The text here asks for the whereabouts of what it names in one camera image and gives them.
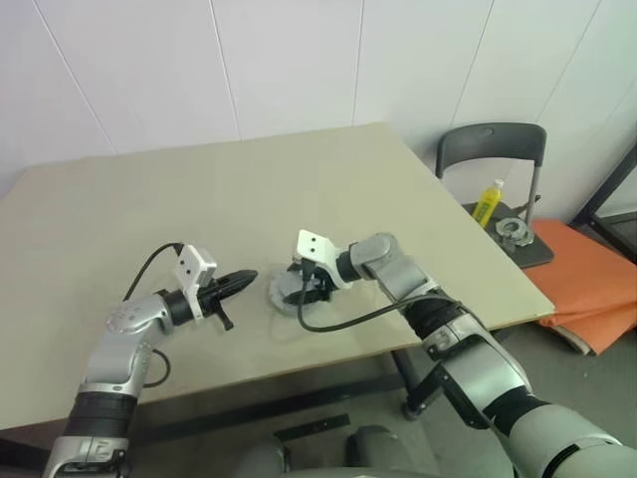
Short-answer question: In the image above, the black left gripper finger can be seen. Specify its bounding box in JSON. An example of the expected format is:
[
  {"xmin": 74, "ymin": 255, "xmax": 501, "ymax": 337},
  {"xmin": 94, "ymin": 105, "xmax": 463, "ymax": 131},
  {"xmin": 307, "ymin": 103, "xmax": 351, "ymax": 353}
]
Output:
[
  {"xmin": 217, "ymin": 268, "xmax": 260, "ymax": 289},
  {"xmin": 217, "ymin": 281, "xmax": 256, "ymax": 301}
]

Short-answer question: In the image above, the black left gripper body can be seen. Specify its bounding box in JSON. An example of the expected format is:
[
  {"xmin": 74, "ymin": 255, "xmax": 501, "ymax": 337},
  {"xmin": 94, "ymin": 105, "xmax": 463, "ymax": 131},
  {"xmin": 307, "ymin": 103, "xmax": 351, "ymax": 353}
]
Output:
[{"xmin": 196, "ymin": 281, "xmax": 235, "ymax": 333}]

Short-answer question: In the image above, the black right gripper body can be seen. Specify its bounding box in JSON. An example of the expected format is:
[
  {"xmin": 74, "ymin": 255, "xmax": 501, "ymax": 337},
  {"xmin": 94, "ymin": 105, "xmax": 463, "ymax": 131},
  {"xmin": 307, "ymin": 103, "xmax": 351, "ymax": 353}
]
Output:
[{"xmin": 298, "ymin": 258, "xmax": 334, "ymax": 303}]

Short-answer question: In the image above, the grey motor rotor cover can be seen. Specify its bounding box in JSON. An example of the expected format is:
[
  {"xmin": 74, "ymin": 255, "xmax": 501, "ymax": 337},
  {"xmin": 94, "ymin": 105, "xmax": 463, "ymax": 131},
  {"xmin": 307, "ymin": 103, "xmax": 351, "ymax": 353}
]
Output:
[{"xmin": 270, "ymin": 265, "xmax": 327, "ymax": 306}]

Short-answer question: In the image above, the grey motor housing part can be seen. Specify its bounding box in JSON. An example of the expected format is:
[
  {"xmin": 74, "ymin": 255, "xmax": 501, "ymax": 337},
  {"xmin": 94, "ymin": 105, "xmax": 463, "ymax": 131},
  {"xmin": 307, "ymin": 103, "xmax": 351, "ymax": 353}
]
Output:
[{"xmin": 493, "ymin": 216, "xmax": 535, "ymax": 249}]

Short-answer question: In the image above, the black flat bar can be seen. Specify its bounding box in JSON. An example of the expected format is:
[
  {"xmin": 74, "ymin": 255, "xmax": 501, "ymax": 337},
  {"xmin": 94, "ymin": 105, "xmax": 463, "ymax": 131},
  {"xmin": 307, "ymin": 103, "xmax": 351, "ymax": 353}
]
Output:
[{"xmin": 273, "ymin": 412, "xmax": 351, "ymax": 442}]

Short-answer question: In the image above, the yellow drink bottle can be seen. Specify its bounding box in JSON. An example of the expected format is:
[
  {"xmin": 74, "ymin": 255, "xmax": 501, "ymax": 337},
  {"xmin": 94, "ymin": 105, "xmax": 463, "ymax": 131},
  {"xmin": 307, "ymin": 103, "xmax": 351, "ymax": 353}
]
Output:
[{"xmin": 471, "ymin": 179, "xmax": 506, "ymax": 227}]

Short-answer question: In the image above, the grey folding chair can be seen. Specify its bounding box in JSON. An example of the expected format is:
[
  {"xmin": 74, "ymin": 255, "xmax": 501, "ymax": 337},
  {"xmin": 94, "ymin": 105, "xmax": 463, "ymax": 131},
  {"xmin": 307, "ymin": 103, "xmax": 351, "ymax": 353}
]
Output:
[{"xmin": 435, "ymin": 121, "xmax": 556, "ymax": 271}]

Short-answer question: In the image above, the orange cushion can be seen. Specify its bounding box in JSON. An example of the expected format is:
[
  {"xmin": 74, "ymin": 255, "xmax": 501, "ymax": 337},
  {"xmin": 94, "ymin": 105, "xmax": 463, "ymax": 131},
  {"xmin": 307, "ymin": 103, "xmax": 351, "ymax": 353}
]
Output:
[{"xmin": 524, "ymin": 218, "xmax": 637, "ymax": 358}]

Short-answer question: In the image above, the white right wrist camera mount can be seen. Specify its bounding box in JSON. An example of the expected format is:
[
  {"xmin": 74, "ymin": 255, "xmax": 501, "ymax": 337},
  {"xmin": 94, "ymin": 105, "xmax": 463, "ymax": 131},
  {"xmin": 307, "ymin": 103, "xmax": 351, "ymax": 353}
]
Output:
[{"xmin": 296, "ymin": 228, "xmax": 357, "ymax": 291}]

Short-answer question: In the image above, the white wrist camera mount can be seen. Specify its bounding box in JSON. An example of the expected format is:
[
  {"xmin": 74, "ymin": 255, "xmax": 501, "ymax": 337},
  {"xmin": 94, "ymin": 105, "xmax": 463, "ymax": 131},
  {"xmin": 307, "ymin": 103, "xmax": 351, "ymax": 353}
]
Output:
[
  {"xmin": 173, "ymin": 243, "xmax": 218, "ymax": 323},
  {"xmin": 296, "ymin": 228, "xmax": 357, "ymax": 291}
]

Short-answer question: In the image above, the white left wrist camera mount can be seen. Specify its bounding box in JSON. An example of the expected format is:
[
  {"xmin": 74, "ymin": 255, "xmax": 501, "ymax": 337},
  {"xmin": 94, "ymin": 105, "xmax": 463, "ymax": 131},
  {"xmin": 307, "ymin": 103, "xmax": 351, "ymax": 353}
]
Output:
[{"xmin": 173, "ymin": 243, "xmax": 218, "ymax": 323}]

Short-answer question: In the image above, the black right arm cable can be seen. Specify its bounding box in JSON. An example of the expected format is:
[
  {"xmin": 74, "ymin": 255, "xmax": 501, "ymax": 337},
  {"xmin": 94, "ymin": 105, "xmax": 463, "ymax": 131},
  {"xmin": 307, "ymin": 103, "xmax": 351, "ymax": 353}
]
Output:
[{"xmin": 297, "ymin": 258, "xmax": 452, "ymax": 335}]

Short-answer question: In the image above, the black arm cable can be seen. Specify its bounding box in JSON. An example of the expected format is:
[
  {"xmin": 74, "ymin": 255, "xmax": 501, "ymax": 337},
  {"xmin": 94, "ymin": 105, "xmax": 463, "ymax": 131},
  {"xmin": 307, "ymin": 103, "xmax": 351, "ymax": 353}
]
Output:
[
  {"xmin": 120, "ymin": 241, "xmax": 183, "ymax": 389},
  {"xmin": 297, "ymin": 258, "xmax": 452, "ymax": 335}
]

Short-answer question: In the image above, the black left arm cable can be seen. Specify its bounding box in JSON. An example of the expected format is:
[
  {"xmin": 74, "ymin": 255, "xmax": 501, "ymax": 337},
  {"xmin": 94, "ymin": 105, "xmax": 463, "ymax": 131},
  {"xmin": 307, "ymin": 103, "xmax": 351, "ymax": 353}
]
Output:
[{"xmin": 120, "ymin": 241, "xmax": 183, "ymax": 389}]

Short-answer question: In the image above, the black table frame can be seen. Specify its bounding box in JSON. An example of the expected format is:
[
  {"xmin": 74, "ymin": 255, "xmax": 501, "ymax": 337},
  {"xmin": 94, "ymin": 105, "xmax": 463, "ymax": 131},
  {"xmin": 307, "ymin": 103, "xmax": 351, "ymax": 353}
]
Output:
[{"xmin": 0, "ymin": 343, "xmax": 442, "ymax": 452}]

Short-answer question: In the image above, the black metal frame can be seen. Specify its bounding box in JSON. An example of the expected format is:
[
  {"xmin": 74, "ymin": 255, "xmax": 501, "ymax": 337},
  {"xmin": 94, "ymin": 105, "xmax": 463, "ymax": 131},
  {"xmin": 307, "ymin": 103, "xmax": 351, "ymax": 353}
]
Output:
[{"xmin": 570, "ymin": 147, "xmax": 637, "ymax": 234}]

